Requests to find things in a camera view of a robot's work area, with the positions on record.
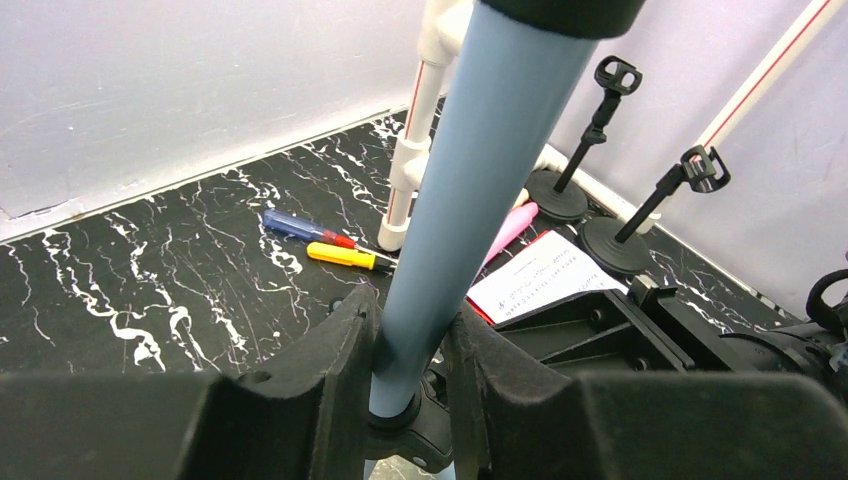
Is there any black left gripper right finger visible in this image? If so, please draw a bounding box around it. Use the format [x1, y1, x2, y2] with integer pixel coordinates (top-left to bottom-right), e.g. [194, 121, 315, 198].
[443, 308, 847, 479]

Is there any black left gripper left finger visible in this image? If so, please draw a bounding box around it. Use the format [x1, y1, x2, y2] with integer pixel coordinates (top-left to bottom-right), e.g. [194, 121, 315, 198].
[1, 285, 378, 479]

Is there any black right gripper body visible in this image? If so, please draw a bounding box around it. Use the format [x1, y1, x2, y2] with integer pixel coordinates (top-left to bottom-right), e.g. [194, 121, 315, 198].
[494, 275, 736, 373]

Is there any black round microphone stand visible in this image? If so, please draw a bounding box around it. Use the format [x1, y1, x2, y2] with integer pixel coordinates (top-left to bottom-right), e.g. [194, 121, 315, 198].
[576, 145, 731, 279]

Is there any lavender sheet music page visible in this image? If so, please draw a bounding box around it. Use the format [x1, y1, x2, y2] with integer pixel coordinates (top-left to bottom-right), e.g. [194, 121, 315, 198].
[467, 231, 627, 324]

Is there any red sheet music page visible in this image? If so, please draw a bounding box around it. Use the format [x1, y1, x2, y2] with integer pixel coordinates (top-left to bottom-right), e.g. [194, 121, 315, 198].
[464, 229, 554, 327]

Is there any pink toy microphone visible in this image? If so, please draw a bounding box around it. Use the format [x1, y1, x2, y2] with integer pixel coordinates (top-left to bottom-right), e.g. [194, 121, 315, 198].
[483, 202, 539, 266]

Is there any light blue music stand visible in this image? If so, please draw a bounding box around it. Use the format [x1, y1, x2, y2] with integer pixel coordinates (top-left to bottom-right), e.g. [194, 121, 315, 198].
[369, 1, 642, 479]

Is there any beige toy microphone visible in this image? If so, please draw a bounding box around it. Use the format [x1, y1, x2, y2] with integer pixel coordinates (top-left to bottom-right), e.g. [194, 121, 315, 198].
[513, 188, 529, 209]

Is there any white diagonal pole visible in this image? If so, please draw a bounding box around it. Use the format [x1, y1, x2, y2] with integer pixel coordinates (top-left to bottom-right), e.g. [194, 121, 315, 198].
[695, 0, 846, 147]

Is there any white PVC pipe frame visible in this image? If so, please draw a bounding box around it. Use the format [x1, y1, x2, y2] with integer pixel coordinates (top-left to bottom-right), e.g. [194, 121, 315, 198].
[377, 1, 643, 255]

